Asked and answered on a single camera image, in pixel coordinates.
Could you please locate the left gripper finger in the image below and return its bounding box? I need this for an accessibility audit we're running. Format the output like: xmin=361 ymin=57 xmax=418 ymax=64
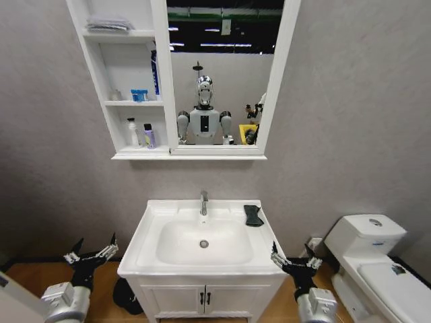
xmin=88 ymin=231 xmax=120 ymax=262
xmin=63 ymin=237 xmax=85 ymax=266

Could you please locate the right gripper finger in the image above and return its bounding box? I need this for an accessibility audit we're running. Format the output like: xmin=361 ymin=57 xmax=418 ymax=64
xmin=269 ymin=240 xmax=288 ymax=269
xmin=304 ymin=243 xmax=324 ymax=271

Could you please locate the dark grey towel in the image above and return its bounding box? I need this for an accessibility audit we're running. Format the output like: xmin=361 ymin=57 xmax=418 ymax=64
xmin=243 ymin=204 xmax=267 ymax=227

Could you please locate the black bag under washbasin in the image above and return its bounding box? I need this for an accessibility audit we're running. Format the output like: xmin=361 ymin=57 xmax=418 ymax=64
xmin=112 ymin=277 xmax=145 ymax=316

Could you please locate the white ceramic washbasin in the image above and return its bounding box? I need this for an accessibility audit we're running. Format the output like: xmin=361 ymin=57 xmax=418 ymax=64
xmin=117 ymin=199 xmax=290 ymax=279

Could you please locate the white vanity cabinet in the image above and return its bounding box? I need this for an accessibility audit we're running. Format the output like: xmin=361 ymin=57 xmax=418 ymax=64
xmin=125 ymin=273 xmax=288 ymax=323

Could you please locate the folded grey towel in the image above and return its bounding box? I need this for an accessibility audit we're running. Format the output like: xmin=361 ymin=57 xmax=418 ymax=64
xmin=85 ymin=14 xmax=136 ymax=35

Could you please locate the white toilet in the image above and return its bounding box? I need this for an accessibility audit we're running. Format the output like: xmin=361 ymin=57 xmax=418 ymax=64
xmin=323 ymin=213 xmax=431 ymax=323

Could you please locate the chrome faucet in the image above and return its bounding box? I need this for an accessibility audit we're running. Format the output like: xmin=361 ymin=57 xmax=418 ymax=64
xmin=199 ymin=190 xmax=210 ymax=217

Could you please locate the white bottle black cap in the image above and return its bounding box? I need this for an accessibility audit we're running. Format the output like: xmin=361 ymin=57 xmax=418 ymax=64
xmin=125 ymin=117 xmax=143 ymax=147

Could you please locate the purple bottle black cap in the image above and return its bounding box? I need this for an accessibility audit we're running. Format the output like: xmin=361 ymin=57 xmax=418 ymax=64
xmin=142 ymin=122 xmax=159 ymax=150

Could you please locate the small blue box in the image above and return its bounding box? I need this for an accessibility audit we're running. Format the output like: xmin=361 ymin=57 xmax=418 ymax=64
xmin=130 ymin=88 xmax=151 ymax=103

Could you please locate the blue white toothpaste tube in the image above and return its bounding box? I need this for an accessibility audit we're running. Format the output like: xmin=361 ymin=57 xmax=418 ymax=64
xmin=149 ymin=41 xmax=162 ymax=99

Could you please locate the framed mirror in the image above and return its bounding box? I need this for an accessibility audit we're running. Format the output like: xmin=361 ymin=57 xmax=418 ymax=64
xmin=166 ymin=0 xmax=286 ymax=147

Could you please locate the white wall cabinet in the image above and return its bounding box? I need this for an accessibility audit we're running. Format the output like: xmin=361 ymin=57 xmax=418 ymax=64
xmin=65 ymin=0 xmax=302 ymax=161

